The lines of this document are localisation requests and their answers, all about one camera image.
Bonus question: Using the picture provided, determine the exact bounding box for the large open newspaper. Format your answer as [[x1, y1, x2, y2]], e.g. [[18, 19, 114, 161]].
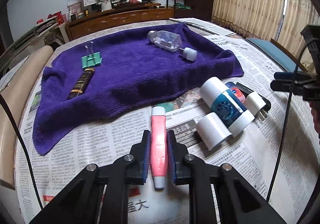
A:
[[16, 36, 319, 223]]

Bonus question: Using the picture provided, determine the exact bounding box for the black gold striped tube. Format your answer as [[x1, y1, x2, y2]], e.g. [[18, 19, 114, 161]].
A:
[[67, 68, 95, 100]]

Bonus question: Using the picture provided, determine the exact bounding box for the black cable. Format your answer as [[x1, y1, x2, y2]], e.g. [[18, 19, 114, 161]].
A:
[[266, 38, 316, 203]]

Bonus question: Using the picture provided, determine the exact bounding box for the green binder clip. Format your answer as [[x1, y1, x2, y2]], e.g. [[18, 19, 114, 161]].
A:
[[81, 41, 103, 69]]

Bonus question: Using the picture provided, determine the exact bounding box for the white charger plug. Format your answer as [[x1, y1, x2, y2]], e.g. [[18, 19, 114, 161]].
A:
[[243, 92, 267, 121]]

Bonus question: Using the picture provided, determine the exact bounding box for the purple towel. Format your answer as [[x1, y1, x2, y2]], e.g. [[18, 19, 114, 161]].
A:
[[33, 23, 244, 155]]

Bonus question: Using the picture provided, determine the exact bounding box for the beige curtain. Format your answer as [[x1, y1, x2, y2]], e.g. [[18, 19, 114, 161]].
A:
[[212, 0, 319, 57]]

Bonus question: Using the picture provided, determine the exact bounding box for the beige sofa armrest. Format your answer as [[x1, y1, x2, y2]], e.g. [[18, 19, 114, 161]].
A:
[[1, 45, 53, 190]]

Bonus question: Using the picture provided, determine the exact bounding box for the white cylinder jar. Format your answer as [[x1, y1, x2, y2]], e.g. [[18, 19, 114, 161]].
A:
[[196, 112, 232, 151]]

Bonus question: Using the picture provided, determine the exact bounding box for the teal chair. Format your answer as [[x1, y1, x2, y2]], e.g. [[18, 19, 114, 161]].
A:
[[246, 38, 297, 72]]

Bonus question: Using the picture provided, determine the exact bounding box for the folded white table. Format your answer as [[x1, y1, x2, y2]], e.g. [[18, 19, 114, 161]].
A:
[[1, 16, 59, 67]]

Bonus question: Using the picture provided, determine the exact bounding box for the pink vaseline jar blue lid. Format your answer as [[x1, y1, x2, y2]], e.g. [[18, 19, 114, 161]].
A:
[[225, 82, 246, 103]]

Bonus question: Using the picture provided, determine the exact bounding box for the black tube white script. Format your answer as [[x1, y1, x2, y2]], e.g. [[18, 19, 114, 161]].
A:
[[235, 82, 271, 112]]

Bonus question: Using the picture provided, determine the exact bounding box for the clear plastic bottle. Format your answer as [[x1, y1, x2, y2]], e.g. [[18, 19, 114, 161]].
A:
[[148, 30, 182, 52]]

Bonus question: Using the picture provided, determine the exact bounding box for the pink white tube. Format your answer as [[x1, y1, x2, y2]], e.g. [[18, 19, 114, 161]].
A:
[[150, 106, 168, 190]]

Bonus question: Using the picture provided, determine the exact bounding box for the folded newspaper far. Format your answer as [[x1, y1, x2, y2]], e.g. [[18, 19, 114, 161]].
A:
[[169, 18, 235, 36]]

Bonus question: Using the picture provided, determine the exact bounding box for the blue white deodorant stick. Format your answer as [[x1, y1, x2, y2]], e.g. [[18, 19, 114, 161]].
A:
[[200, 77, 254, 137]]

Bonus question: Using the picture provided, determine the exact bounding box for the wooden tv cabinet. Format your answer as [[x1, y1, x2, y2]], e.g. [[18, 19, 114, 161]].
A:
[[66, 3, 174, 41]]

